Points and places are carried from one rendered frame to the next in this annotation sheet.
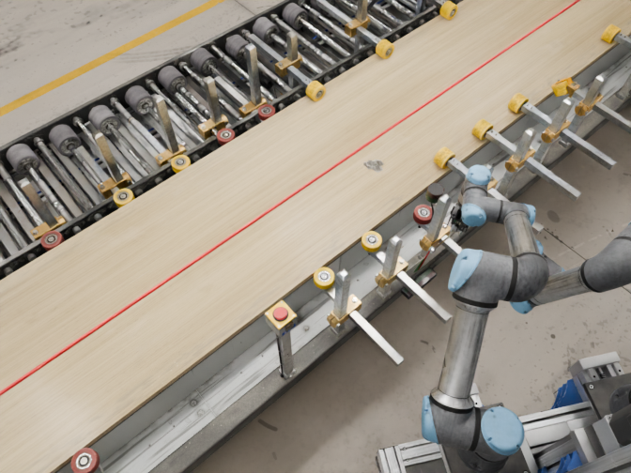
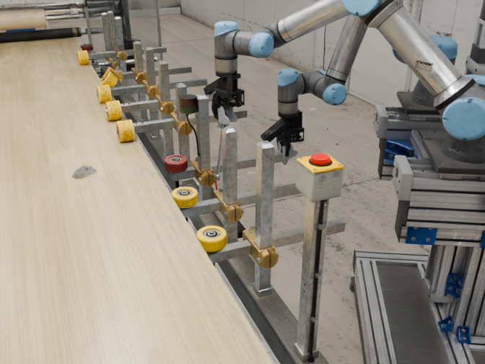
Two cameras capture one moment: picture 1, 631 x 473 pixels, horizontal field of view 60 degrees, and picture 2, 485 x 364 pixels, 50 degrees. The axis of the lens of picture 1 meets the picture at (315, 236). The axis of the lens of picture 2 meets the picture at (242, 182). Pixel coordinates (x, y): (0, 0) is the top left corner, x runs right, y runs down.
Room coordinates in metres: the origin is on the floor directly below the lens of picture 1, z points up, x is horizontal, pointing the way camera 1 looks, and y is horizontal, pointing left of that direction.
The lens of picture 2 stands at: (0.53, 1.05, 1.66)
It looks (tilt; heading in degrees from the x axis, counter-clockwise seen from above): 27 degrees down; 289
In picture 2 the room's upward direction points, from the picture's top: straight up
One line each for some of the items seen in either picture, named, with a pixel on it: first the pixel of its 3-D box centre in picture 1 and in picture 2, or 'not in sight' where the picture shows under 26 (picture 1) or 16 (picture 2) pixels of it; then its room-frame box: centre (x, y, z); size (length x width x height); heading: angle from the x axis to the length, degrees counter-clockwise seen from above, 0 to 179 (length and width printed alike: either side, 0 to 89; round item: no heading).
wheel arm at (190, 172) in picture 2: (457, 251); (228, 166); (1.13, -0.57, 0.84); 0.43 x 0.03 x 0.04; 41
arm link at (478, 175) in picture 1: (476, 183); (226, 40); (1.12, -0.52, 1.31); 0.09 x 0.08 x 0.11; 168
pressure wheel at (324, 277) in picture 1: (324, 282); (211, 249); (0.98, -0.03, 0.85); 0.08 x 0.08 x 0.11
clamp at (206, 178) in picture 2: (434, 236); (201, 172); (1.20, -0.48, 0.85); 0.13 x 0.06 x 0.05; 131
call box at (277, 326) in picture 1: (281, 319); (319, 178); (0.69, 0.10, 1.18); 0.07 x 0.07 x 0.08; 41
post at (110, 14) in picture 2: not in sight; (114, 50); (2.34, -1.78, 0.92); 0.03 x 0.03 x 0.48; 41
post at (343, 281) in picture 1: (340, 305); (263, 224); (0.86, -0.09, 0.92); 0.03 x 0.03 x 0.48; 41
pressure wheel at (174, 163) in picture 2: (422, 219); (176, 172); (1.28, -0.44, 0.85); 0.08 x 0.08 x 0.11
